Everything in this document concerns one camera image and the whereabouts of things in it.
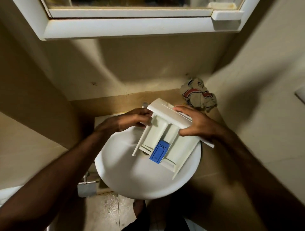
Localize person's left hand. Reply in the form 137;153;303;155
105;108;153;134

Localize person's right hand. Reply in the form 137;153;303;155
173;105;227;141

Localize beige striped rag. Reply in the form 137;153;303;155
180;77;218;113

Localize white detergent drawer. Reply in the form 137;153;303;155
132;98;215;181

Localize person's right forearm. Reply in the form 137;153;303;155
214;129;305;231

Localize person's left forearm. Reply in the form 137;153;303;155
0;123;119;231

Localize person's left foot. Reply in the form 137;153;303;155
133;200;146;217

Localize person's black shorts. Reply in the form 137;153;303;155
121;207;191;231

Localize white ceramic sink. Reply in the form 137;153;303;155
94;113;202;200

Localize metal toilet paper holder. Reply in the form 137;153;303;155
77;172;100;198

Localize white mirror cabinet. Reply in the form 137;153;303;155
13;0;260;41

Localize white cabinet side shelf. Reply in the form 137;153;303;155
211;10;244;21

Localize white toilet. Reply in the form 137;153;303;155
0;185;24;208

